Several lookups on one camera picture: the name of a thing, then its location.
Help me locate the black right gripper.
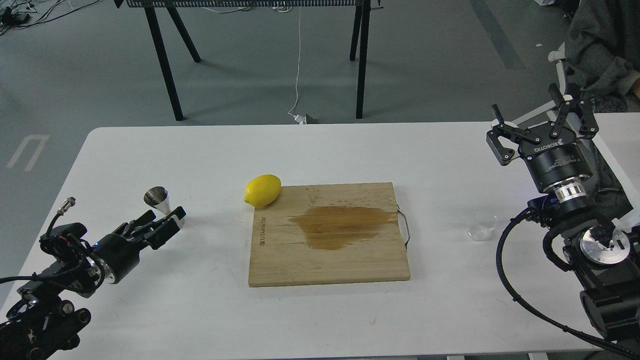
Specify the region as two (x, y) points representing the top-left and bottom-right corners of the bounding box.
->
(486, 83), (599, 193)

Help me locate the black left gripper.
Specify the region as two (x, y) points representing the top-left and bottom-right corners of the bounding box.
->
(93, 210), (181, 285)

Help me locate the steel double jigger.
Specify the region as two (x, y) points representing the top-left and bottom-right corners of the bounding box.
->
(142, 186), (186, 229)

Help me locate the small clear glass cup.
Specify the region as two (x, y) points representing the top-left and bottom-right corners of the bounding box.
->
(464, 212), (499, 242)

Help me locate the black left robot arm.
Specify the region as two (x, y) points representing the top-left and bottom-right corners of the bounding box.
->
(0, 194), (186, 360)

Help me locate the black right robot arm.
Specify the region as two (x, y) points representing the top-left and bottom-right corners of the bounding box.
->
(486, 83), (639, 360)

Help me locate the white side table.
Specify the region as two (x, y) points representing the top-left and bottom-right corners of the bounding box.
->
(592, 112), (640, 229)

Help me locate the white office chair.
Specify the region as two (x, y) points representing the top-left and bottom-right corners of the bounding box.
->
(512, 43), (599, 140)

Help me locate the person in grey hoodie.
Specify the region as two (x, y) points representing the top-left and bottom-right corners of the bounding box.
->
(566, 0), (640, 113)

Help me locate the yellow lemon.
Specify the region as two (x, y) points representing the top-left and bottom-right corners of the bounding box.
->
(243, 174), (282, 208)

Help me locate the wooden cutting board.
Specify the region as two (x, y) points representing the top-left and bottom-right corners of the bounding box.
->
(247, 182), (410, 288)

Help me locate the white hanging cable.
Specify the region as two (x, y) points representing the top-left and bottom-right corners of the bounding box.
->
(287, 6), (307, 124)

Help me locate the black metal table frame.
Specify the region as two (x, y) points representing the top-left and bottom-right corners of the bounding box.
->
(112, 0), (384, 123)

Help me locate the floor cables and power strip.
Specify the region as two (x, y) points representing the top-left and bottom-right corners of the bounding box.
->
(0, 0), (101, 36)

